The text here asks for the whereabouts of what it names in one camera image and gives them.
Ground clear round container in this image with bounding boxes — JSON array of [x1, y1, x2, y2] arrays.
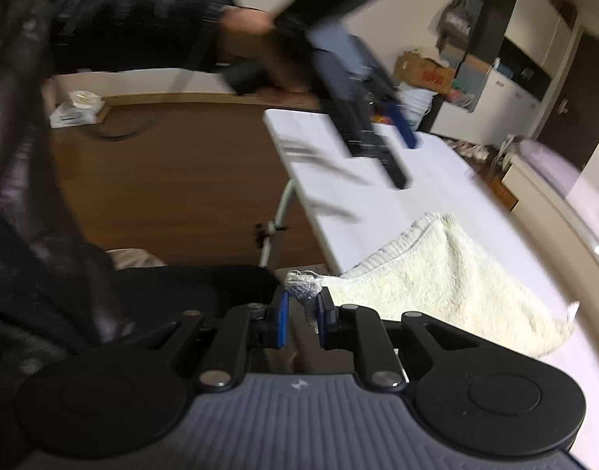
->
[[68, 90, 105, 110]]

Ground white flat box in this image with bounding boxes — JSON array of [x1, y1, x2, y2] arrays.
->
[[49, 98, 107, 129]]

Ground cream terry towel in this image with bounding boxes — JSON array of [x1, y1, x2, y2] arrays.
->
[[284, 212, 582, 359]]

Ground person's dark jacket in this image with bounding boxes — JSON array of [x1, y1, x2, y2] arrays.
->
[[0, 0, 134, 470]]

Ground brown cardboard box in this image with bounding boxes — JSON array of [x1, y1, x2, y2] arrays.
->
[[394, 50, 458, 97]]

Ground tall dark cabinet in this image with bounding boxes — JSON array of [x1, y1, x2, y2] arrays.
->
[[446, 0, 519, 65]]

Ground person's left forearm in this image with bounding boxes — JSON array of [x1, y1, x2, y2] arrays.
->
[[49, 0, 242, 77]]

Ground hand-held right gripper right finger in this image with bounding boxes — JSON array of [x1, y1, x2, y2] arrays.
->
[[315, 287, 481, 393]]

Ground person's black trouser leg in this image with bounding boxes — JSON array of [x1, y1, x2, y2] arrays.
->
[[101, 263, 286, 343]]

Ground black cable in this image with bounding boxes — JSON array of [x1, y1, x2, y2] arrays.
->
[[94, 34, 217, 144]]

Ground pale blue storage box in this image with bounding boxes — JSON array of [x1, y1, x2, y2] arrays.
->
[[453, 54, 492, 109]]

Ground grey hanging bag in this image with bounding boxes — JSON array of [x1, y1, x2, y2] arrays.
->
[[433, 0, 482, 54]]

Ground colourful packets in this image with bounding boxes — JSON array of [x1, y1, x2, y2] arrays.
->
[[449, 82, 477, 107]]

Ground white low cabinet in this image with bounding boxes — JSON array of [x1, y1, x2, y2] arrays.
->
[[429, 65, 543, 148]]

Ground white metal table leg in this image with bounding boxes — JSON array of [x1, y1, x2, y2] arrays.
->
[[253, 179, 301, 271]]

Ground white-framed bed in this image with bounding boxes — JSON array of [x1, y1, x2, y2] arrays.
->
[[500, 136, 599, 280]]

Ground person's left hand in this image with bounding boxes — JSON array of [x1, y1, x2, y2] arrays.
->
[[215, 6, 324, 95]]

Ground dark brown door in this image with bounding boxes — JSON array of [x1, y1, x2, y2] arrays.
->
[[533, 28, 599, 173]]

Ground white plastic bucket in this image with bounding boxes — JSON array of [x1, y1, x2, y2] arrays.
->
[[398, 84, 436, 133]]

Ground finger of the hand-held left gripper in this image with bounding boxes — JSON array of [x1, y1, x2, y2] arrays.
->
[[370, 138, 412, 191], [370, 85, 422, 150]]

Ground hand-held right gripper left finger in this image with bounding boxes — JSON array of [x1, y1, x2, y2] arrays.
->
[[128, 287, 291, 393]]

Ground white wall cabinet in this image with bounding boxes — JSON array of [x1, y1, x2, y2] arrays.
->
[[492, 0, 575, 68]]

